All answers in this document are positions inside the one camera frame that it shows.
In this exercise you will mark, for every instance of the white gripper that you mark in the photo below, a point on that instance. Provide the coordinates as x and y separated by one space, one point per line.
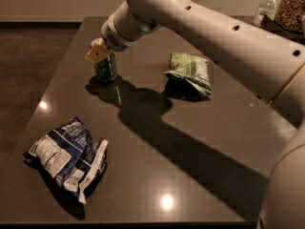
114 41

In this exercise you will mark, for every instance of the green soda can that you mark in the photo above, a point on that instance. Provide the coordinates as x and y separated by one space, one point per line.
105 70

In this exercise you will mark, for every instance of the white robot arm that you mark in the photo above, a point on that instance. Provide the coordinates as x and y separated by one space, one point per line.
270 66

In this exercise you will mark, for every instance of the green chip bag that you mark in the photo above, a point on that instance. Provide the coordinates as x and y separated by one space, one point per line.
191 69

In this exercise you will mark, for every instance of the blue white chip bag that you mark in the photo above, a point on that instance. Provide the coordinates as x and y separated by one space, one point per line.
71 157

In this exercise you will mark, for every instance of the clear plastic bottle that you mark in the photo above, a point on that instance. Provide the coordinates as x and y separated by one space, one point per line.
265 7

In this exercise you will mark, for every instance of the jar of brown snacks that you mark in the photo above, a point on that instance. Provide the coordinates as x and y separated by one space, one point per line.
289 15

